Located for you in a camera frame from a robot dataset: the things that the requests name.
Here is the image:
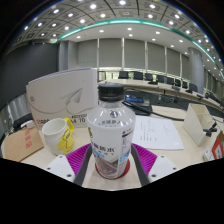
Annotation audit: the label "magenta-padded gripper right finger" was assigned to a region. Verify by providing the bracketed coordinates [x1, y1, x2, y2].
[130, 143, 181, 187]

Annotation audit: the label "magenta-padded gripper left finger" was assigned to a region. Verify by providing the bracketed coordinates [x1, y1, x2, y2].
[44, 143, 93, 187]

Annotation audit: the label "clear plastic water bottle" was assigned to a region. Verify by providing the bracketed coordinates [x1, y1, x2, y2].
[86, 82, 137, 181]

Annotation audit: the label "white printed paper sheet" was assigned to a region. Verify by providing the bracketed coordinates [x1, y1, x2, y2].
[131, 114, 185, 151]

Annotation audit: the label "white mug with yellow print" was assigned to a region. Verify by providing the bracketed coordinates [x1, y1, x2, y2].
[41, 116, 76, 157]

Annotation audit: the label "black desk phone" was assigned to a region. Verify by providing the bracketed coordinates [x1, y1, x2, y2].
[122, 93, 154, 116]

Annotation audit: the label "brown paper envelope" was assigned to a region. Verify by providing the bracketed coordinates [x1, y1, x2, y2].
[1, 127, 45, 164]

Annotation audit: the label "small open white box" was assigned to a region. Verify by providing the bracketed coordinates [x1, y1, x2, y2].
[181, 102, 218, 147]

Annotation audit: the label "white remote control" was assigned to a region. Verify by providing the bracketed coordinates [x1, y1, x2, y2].
[202, 148, 216, 163]

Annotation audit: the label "white copy paper carton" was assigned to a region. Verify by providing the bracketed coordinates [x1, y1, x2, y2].
[25, 66, 99, 131]

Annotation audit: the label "black power adapter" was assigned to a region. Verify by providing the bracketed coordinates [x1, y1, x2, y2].
[12, 112, 35, 132]

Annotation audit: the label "black clip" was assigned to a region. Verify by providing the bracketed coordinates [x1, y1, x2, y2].
[203, 121, 219, 138]

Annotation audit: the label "brown cardboard box red label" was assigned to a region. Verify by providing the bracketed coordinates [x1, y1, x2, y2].
[211, 130, 224, 161]

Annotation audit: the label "long curved conference desk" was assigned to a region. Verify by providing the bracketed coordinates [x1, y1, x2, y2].
[97, 78, 224, 112]

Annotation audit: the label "row of black office chairs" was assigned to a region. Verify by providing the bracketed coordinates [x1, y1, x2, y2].
[116, 70, 201, 95]

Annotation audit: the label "round ceiling lights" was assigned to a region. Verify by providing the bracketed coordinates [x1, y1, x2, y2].
[23, 0, 214, 45]

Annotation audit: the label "black cable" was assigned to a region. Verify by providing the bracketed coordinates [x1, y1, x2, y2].
[122, 99, 186, 122]

